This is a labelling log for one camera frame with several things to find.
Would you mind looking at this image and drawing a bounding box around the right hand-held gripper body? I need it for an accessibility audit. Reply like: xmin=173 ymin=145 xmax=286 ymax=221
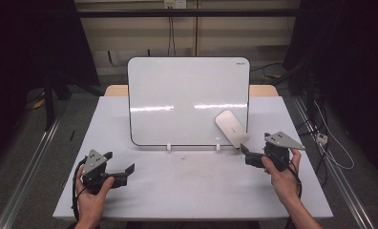
xmin=262 ymin=131 xmax=306 ymax=173

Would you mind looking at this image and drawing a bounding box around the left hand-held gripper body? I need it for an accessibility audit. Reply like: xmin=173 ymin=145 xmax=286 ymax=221
xmin=81 ymin=149 xmax=128 ymax=196

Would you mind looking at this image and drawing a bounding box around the white whiteboard eraser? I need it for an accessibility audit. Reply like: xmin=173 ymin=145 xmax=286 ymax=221
xmin=214 ymin=110 xmax=251 ymax=150

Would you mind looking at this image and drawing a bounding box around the white whiteboard with dark frame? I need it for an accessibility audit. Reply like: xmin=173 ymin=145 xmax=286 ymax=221
xmin=127 ymin=56 xmax=251 ymax=148

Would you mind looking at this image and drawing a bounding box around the person's left hand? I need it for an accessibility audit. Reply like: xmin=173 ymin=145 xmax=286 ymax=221
xmin=74 ymin=165 xmax=116 ymax=224

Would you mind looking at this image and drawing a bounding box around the person's right hand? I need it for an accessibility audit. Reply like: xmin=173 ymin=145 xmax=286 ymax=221
xmin=261 ymin=148 xmax=303 ymax=205

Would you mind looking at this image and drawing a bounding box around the white power strip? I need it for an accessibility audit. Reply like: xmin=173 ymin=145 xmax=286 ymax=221
xmin=315 ymin=132 xmax=329 ymax=146

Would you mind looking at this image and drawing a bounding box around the wooden table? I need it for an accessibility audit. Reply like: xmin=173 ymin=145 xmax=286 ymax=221
xmin=103 ymin=84 xmax=280 ymax=97

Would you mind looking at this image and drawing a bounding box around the black metal stand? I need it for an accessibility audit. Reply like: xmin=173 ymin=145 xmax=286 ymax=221
xmin=42 ymin=72 xmax=101 ymax=132
xmin=271 ymin=59 xmax=319 ymax=136

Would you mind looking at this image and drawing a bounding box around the dark curtain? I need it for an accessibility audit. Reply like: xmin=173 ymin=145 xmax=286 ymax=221
xmin=283 ymin=0 xmax=378 ymax=175
xmin=0 ymin=0 xmax=101 ymax=166

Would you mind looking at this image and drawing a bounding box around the black horizontal bar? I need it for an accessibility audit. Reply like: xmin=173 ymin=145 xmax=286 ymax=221
xmin=76 ymin=8 xmax=302 ymax=19

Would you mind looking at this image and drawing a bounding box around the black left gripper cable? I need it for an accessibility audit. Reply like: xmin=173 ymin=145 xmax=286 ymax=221
xmin=71 ymin=157 xmax=88 ymax=221

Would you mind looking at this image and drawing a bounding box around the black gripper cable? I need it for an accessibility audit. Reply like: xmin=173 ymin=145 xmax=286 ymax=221
xmin=71 ymin=157 xmax=88 ymax=221
xmin=286 ymin=160 xmax=304 ymax=199

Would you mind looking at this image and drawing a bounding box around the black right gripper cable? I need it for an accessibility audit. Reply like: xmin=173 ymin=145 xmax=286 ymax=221
xmin=286 ymin=160 xmax=304 ymax=199

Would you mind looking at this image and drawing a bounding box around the white cable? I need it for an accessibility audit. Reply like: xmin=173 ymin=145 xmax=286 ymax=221
xmin=313 ymin=100 xmax=356 ymax=171

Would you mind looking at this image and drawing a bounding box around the aluminium floor rail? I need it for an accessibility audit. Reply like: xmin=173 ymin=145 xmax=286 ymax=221
xmin=292 ymin=95 xmax=375 ymax=229
xmin=0 ymin=116 xmax=63 ymax=229

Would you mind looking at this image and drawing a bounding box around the black floor cable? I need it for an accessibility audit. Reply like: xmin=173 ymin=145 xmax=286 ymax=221
xmin=250 ymin=62 xmax=284 ymax=81

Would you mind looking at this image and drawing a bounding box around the black hanging cable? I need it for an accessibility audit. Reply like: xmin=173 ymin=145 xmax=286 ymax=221
xmin=167 ymin=8 xmax=177 ymax=57

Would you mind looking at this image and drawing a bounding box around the white wall socket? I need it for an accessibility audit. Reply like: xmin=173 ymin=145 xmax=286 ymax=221
xmin=163 ymin=0 xmax=188 ymax=10

